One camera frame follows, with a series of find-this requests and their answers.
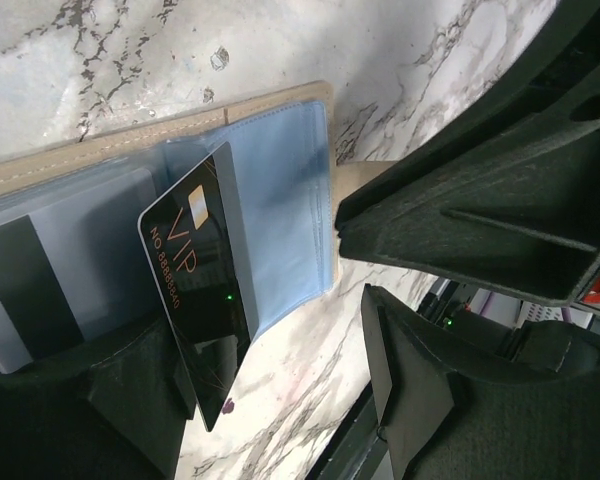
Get white striped credit card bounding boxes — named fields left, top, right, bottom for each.
left=0, top=168, right=159, bottom=373

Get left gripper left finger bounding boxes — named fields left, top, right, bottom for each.
left=0, top=312, right=241, bottom=480

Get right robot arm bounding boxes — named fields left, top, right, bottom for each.
left=335, top=1, right=600, bottom=349

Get black VIP credit card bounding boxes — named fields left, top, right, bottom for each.
left=138, top=142, right=251, bottom=431

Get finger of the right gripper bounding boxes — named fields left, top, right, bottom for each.
left=429, top=0, right=600, bottom=166
left=336, top=99, right=600, bottom=305

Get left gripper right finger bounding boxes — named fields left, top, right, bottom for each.
left=361, top=285, right=600, bottom=479

